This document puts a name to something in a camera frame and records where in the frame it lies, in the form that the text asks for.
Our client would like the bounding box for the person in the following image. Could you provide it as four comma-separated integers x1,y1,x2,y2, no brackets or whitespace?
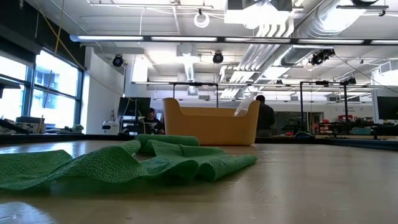
142,108,165,135
254,95,276,138

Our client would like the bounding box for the yellow plastic bin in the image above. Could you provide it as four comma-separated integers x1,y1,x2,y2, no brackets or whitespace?
163,97,261,147

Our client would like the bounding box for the silver ventilation duct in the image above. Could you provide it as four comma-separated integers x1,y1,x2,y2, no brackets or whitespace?
239,0,368,74

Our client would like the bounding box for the black background rig frame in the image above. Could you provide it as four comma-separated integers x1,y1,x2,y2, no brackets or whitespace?
172,82,219,109
299,79,357,133

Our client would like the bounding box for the black computer monitor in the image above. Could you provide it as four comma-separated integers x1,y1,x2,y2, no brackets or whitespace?
117,96,152,118
376,95,398,121

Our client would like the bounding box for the large framed window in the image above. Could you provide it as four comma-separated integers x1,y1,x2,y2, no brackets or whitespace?
0,49,85,128

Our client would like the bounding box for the grey box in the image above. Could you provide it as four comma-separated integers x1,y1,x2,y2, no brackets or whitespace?
15,116,46,131

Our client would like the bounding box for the green elastic bandage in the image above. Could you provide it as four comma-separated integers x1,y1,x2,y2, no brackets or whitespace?
0,134,258,191

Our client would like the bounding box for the white cable coil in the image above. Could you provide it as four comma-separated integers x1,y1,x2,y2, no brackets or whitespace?
193,12,211,29

